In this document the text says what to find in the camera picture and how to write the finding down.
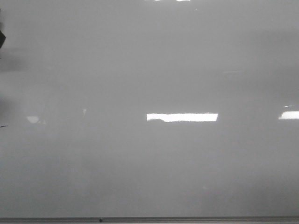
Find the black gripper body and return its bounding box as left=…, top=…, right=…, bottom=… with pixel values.
left=0, top=31, right=6, bottom=48

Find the white whiteboard with aluminium frame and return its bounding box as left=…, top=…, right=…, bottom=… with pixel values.
left=0, top=0, right=299, bottom=217

